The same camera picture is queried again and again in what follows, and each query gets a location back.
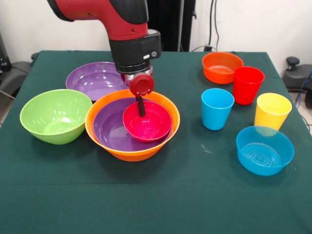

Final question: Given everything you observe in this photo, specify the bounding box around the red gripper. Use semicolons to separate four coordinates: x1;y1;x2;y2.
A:
121;66;156;118

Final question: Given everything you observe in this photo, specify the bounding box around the pink plastic bowl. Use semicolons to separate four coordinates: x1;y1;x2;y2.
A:
122;100;173;143

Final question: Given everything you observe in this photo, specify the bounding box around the purple plastic bowl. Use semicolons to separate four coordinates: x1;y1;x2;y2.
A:
65;61;130;102
93;97;173;152

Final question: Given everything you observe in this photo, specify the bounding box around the large orange plastic bowl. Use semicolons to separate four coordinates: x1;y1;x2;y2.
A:
85;88;181;162

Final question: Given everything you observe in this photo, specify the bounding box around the blue plastic cup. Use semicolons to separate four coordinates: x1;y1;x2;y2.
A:
201;88;235;131

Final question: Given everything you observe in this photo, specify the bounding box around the green plastic bowl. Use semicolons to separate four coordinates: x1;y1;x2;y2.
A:
19;89;93;145

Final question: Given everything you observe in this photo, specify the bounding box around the small red-orange plastic bowl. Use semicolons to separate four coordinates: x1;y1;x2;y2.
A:
202;51;244;85

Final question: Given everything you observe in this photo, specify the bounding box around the dark green tablecloth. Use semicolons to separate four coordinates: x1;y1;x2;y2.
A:
0;50;312;234

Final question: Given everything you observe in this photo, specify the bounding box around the red plastic cup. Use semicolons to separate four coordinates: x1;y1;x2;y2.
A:
233;66;265;106

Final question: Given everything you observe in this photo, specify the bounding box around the yellow plastic cup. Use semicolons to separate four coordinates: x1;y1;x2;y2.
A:
254;93;293;131

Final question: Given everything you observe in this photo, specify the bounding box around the black padded chair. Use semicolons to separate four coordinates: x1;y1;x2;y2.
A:
0;60;32;98

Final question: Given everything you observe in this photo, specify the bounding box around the blue plastic bowl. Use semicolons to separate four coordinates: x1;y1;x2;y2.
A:
235;125;295;176

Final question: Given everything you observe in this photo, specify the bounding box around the black hanging cable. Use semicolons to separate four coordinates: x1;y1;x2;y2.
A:
192;0;220;52

